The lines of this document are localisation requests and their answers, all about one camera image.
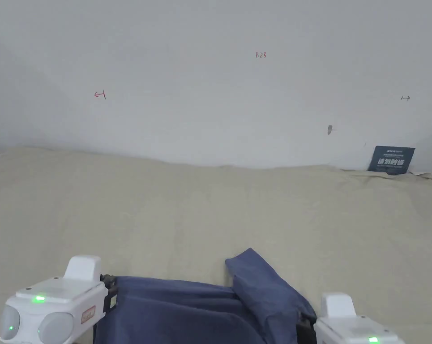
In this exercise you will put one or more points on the dark blue shirt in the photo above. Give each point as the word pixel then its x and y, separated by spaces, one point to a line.
pixel 201 311

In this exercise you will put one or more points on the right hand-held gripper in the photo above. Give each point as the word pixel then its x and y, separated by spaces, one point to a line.
pixel 355 324

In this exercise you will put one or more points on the bed with beige sheet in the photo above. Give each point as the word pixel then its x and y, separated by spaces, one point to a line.
pixel 187 211

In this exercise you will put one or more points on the dark blue printed card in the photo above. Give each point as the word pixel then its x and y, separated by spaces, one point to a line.
pixel 391 160

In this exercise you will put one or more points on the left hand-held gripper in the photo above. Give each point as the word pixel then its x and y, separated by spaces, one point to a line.
pixel 54 304

